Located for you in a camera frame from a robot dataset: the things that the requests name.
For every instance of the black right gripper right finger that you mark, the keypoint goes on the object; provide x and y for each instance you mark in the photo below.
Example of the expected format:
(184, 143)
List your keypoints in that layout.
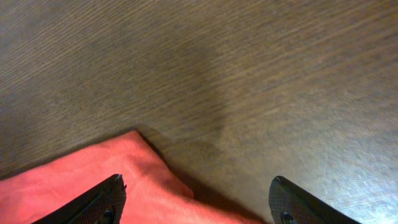
(291, 204)

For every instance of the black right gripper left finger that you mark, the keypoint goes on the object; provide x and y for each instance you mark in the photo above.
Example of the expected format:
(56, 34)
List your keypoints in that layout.
(102, 204)

